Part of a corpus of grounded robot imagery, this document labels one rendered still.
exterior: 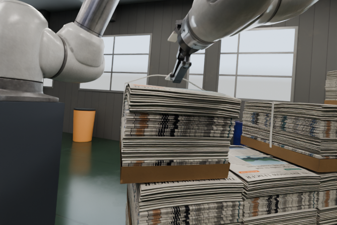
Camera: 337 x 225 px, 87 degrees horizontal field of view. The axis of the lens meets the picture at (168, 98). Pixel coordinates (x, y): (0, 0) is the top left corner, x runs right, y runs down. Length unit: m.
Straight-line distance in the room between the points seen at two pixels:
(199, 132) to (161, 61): 3.64
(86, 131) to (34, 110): 3.74
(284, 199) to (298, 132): 0.25
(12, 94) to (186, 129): 0.44
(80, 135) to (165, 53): 2.57
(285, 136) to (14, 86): 0.90
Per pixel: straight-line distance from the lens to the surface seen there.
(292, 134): 0.83
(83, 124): 4.28
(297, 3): 0.44
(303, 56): 4.04
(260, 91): 3.75
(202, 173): 0.51
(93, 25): 0.72
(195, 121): 0.44
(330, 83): 1.47
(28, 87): 0.61
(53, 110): 0.63
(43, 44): 0.64
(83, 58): 0.70
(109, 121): 4.58
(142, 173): 0.45
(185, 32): 0.42
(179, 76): 0.53
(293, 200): 0.74
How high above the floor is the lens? 1.03
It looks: 1 degrees up
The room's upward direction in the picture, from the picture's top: 4 degrees clockwise
